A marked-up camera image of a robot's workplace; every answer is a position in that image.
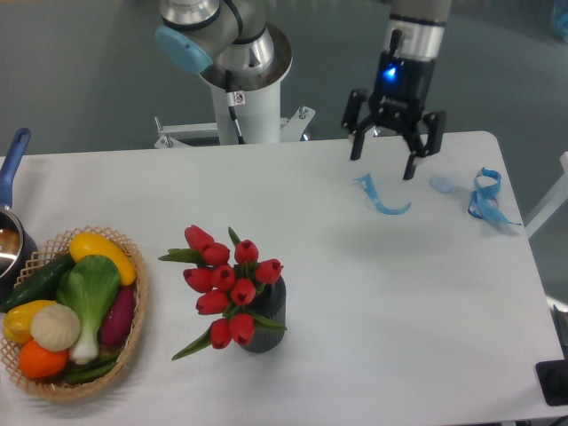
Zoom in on red tulip bouquet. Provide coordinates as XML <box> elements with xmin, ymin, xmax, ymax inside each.
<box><xmin>159</xmin><ymin>225</ymin><xmax>283</xmax><ymax>360</ymax></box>

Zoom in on dark green cucumber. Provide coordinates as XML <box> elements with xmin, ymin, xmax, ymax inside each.
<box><xmin>1</xmin><ymin>253</ymin><xmax>75</xmax><ymax>313</ymax></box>

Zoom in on small pale blue cap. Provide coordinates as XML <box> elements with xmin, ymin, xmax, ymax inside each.
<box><xmin>430</xmin><ymin>177</ymin><xmax>454</xmax><ymax>193</ymax></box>

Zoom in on orange fruit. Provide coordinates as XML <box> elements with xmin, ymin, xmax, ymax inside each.
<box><xmin>19</xmin><ymin>340</ymin><xmax>68</xmax><ymax>379</ymax></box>

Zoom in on white frame bar right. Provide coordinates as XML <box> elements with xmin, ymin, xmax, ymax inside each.
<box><xmin>525</xmin><ymin>152</ymin><xmax>567</xmax><ymax>239</ymax></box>

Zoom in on black device at edge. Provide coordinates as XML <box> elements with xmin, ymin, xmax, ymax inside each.
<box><xmin>535</xmin><ymin>359</ymin><xmax>567</xmax><ymax>406</ymax></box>

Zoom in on crumpled blue tape ribbon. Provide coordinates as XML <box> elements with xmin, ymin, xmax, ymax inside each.
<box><xmin>468</xmin><ymin>168</ymin><xmax>521</xmax><ymax>225</ymax></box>

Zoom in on green bean pods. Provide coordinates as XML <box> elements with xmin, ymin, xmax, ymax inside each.
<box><xmin>62</xmin><ymin>351</ymin><xmax>119</xmax><ymax>385</ymax></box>

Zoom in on blue handled saucepan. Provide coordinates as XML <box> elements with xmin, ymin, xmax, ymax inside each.
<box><xmin>1</xmin><ymin>128</ymin><xmax>37</xmax><ymax>302</ymax></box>

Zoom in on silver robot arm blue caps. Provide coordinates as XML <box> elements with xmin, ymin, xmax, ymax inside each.
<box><xmin>155</xmin><ymin>1</ymin><xmax>451</xmax><ymax>179</ymax></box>

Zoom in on green bok choy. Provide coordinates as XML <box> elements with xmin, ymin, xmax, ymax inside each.
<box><xmin>56</xmin><ymin>255</ymin><xmax>121</xmax><ymax>365</ymax></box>

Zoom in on white metal base frame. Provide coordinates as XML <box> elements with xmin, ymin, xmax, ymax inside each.
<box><xmin>153</xmin><ymin>101</ymin><xmax>383</xmax><ymax>150</ymax></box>

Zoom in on yellow squash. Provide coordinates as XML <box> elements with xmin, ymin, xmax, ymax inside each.
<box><xmin>69</xmin><ymin>232</ymin><xmax>137</xmax><ymax>286</ymax></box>

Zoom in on blue tape strip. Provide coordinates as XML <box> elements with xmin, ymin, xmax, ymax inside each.
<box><xmin>354</xmin><ymin>173</ymin><xmax>412</xmax><ymax>216</ymax></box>

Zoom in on yellow bell pepper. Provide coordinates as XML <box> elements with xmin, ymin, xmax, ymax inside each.
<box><xmin>3</xmin><ymin>300</ymin><xmax>56</xmax><ymax>344</ymax></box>

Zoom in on cream white garlic bulb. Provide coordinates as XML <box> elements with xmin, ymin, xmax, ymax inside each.
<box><xmin>30</xmin><ymin>304</ymin><xmax>81</xmax><ymax>351</ymax></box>

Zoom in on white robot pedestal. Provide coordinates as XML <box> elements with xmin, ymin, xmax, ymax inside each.
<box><xmin>201</xmin><ymin>49</ymin><xmax>292</xmax><ymax>146</ymax></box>

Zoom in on dark grey ribbed vase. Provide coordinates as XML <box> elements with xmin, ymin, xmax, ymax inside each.
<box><xmin>241</xmin><ymin>277</ymin><xmax>287</xmax><ymax>353</ymax></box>

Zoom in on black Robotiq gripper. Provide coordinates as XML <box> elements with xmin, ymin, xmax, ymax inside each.
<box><xmin>341</xmin><ymin>51</ymin><xmax>446</xmax><ymax>180</ymax></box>

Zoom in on purple sweet potato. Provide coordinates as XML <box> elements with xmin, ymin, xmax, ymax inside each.
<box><xmin>99</xmin><ymin>287</ymin><xmax>135</xmax><ymax>347</ymax></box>

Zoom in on woven wicker basket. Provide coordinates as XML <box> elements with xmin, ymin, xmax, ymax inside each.
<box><xmin>1</xmin><ymin>226</ymin><xmax>148</xmax><ymax>401</ymax></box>

